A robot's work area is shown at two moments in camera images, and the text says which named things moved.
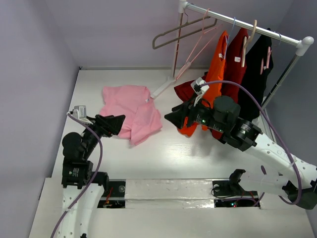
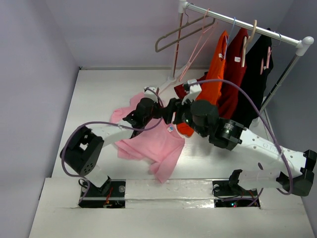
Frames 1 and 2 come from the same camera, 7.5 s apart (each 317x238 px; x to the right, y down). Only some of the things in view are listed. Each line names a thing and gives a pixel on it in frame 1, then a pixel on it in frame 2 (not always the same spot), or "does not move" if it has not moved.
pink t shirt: x=142 y=118 to x=160 y=148
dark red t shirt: x=234 y=71 does not move
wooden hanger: x=246 y=43 does not move
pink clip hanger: x=269 y=52 does not move
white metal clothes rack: x=302 y=43 does not move
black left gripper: x=108 y=124 to x=155 y=105
